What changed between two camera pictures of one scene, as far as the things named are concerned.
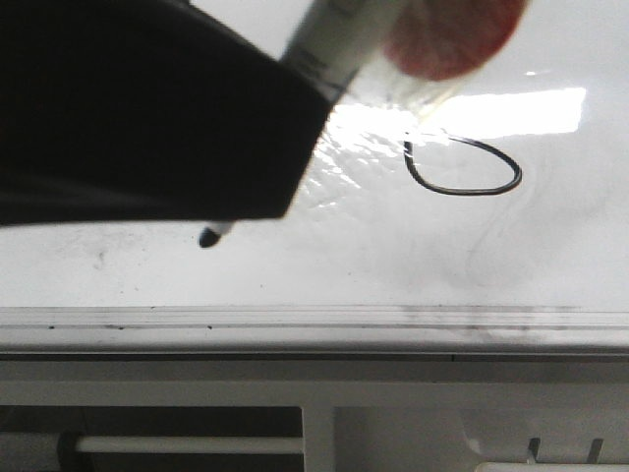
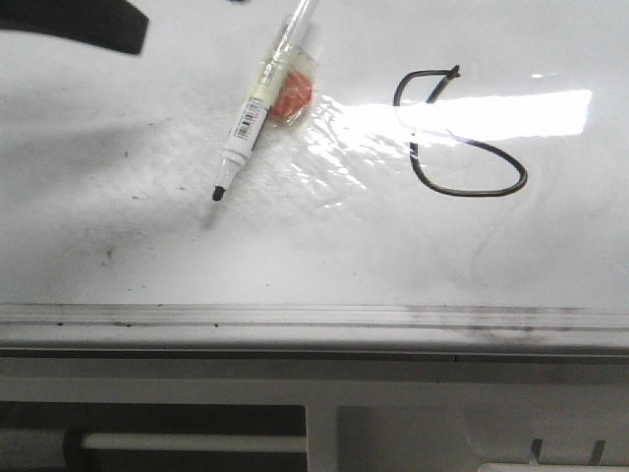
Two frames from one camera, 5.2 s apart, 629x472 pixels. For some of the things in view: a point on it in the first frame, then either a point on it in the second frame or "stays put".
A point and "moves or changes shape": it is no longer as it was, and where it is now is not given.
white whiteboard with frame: (494, 227) stays put
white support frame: (507, 416) stays put
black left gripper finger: (145, 110) -> (111, 24)
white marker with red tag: (418, 53) moves or changes shape
